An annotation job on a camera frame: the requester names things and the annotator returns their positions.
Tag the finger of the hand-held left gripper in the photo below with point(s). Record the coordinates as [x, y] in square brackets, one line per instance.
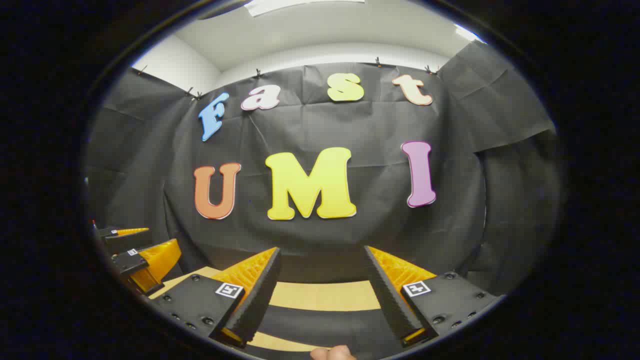
[127, 262]
[127, 242]

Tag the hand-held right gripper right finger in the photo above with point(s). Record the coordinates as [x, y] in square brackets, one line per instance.
[387, 295]

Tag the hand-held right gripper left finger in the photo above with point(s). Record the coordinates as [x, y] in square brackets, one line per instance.
[260, 295]

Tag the black backdrop cloth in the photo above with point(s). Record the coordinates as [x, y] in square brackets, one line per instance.
[375, 125]

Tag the ceiling light panel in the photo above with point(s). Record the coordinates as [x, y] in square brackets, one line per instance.
[466, 33]
[280, 6]

